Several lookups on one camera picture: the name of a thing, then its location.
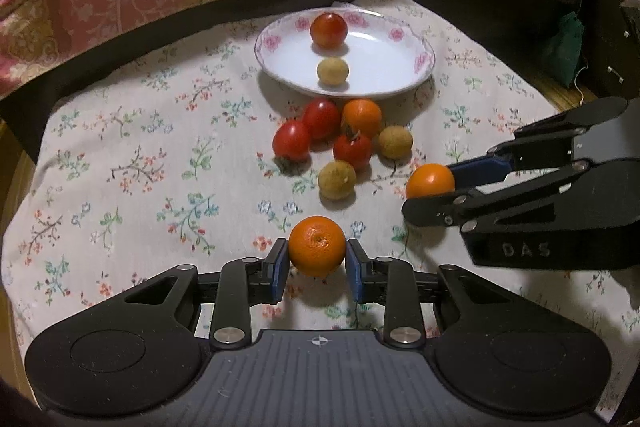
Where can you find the floral white tablecloth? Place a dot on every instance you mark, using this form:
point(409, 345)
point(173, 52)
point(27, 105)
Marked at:
point(150, 182)

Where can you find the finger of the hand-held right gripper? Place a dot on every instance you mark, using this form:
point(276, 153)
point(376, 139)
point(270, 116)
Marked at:
point(480, 169)
point(435, 211)

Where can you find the red tomato with stem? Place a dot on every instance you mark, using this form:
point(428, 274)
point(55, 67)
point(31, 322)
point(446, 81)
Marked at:
point(352, 151)

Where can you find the white plate with pink flowers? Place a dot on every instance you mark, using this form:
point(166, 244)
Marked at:
point(380, 62)

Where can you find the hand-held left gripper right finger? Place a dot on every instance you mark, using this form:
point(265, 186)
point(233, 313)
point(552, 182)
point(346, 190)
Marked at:
point(352, 274)

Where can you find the green cloth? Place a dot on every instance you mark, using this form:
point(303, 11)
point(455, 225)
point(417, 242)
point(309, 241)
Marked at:
point(567, 47)

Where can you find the orange mandarin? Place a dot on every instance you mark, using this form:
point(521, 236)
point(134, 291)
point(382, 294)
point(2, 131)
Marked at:
point(430, 181)
point(361, 117)
point(317, 246)

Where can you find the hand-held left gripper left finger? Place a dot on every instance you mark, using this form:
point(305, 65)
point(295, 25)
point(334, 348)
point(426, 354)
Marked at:
point(280, 274)

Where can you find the dark cabinet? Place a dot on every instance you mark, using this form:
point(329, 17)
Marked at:
point(607, 17)

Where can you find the beige longan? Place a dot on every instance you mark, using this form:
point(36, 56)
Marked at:
point(333, 72)
point(337, 180)
point(395, 142)

